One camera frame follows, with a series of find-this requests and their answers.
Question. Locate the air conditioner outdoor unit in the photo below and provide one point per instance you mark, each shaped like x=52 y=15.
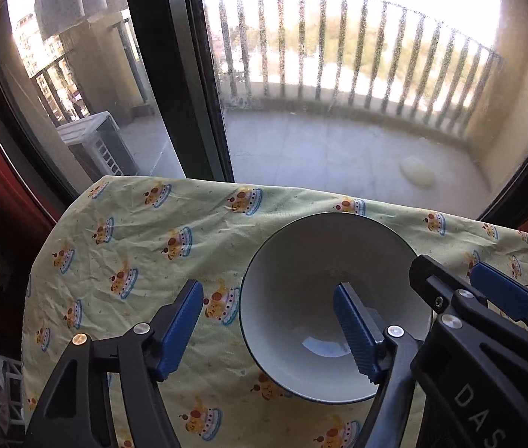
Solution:
x=100 y=144

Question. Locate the white plastic rack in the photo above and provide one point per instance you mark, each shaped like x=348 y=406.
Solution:
x=9 y=368

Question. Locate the pale lump on balcony floor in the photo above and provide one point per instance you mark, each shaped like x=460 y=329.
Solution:
x=418 y=172

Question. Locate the dark window frame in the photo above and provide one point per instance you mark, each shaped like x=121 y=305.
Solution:
x=170 y=79

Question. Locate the yellow printed tablecloth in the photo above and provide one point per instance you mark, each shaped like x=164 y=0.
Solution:
x=128 y=224

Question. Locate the balcony railing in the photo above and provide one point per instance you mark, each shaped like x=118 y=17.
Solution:
x=292 y=95

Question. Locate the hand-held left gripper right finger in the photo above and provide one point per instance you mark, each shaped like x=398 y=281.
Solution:
x=355 y=331

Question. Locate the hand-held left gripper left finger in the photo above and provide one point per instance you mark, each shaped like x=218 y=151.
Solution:
x=177 y=331

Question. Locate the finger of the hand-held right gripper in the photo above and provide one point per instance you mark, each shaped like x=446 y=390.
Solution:
x=502 y=289
x=432 y=277

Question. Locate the white bowl with floral print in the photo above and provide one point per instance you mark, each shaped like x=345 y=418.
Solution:
x=301 y=266

